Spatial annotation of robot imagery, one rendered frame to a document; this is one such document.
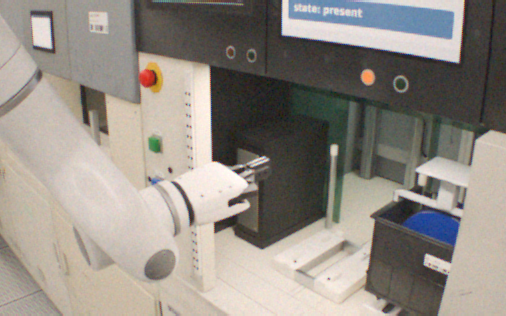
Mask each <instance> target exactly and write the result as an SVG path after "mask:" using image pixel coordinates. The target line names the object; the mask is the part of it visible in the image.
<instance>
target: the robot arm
mask: <svg viewBox="0 0 506 316"><path fill-rule="evenodd" d="M14 34H15V33H14V32H12V30H11V28H10V27H9V26H8V25H7V23H6V22H5V20H3V17H2V16H1V15H0V138H1V139H2V141H3V142H4V143H5V144H6V145H8V146H9V147H10V149H11V150H12V151H13V152H14V154H15V155H16V156H17V157H18V158H19V159H20V160H21V161H22V162H23V163H24V164H25V165H26V166H27V167H28V168H29V169H30V170H31V171H32V172H33V173H34V175H35V176H36V177H37V178H38V179H39V180H40V182H41V183H42V184H43V185H44V186H45V187H46V188H47V190H48V191H49V192H50V193H51V195H52V196H53V197H54V198H55V200H56V201H57V202H58V203H59V204H60V206H61V207H62V208H63V209H64V210H65V212H66V213H67V214H68V215H69V216H70V217H71V218H72V219H73V222H72V226H73V232H74V235H75V239H76V241H77V244H78V247H79V249H80V251H81V253H82V255H83V257H84V259H85V261H86V262H87V264H88V265H89V266H90V267H91V268H92V269H93V270H94V271H96V272H99V271H100V270H103V269H105V268H107V267H109V266H110V265H111V266H112V265H115V264H118V265H119V266H120V267H121V268H123V269H124V270H125V271H126V272H127V273H129V274H130V275H131V276H133V277H134V278H135V279H137V280H139V281H143V282H148V283H156V282H157V283H160V282H163V281H165V280H166V279H168V278H169V276H171V274H172V273H173V272H174V271H175V269H176V268H177V265H178V262H179V251H178V246H177V244H176V241H175V239H174V237H176V236H178V235H180V234H183V233H185V232H187V231H188V230H189V227H191V226H193V225H194V226H201V225H205V224H209V223H212V222H215V221H218V220H221V219H224V218H226V217H229V216H231V215H234V214H236V213H240V212H242V211H244V210H246V209H247V208H249V207H250V204H249V202H248V201H247V200H246V199H249V198H253V197H256V196H258V187H257V186H256V185H255V183H256V182H258V181H260V180H262V179H265V178H267V177H269V176H270V175H271V162H270V160H268V159H266V157H265V156H262V157H260V159H258V160H255V161H253V162H250V163H248V164H246V165H244V164H240V165H236V166H233V167H230V166H229V167H227V166H224V165H221V164H219V163H210V164H207V165H204V166H200V167H198V168H195V169H193V170H191V171H189V172H187V173H185V174H183V175H181V176H179V177H177V178H176V179H174V180H172V181H170V182H169V181H167V180H165V181H162V182H158V183H157V184H154V185H152V186H150V187H147V188H145V189H142V190H140V191H137V190H136V189H135V188H134V187H133V185H132V184H131V183H130V182H129V180H128V179H127V177H126V176H125V175H124V174H123V173H122V172H121V171H120V170H119V169H118V168H117V166H116V165H115V164H114V163H113V162H112V161H111V160H110V159H109V158H108V157H107V156H106V155H105V154H104V152H103V150H102V149H101V148H100V147H99V146H98V145H97V144H96V143H95V142H94V141H93V140H92V139H91V136H90V135H89V134H88V133H87V132H86V130H85V129H84V128H83V127H82V125H81V123H80V122H79V120H78V119H77V118H76V117H75V115H74V114H73V112H72V110H71V109H69V108H68V107H67V104H66V103H65V102H64V100H63V99H62V98H61V96H60V94H59V93H58V92H56V91H55V90H56V89H55V88H54V87H53V86H52V85H51V82H50V81H49V80H47V78H46V76H45V75H44V74H43V71H42V70H40V69H39V66H38V65H37V64H36V63H35V61H34V60H33V59H32V57H31V55H29V54H28V52H27V50H26V48H24V47H23V46H22V45H23V44H22V43H20V41H19V39H18V38H17V37H16V36H15V35H14Z"/></svg>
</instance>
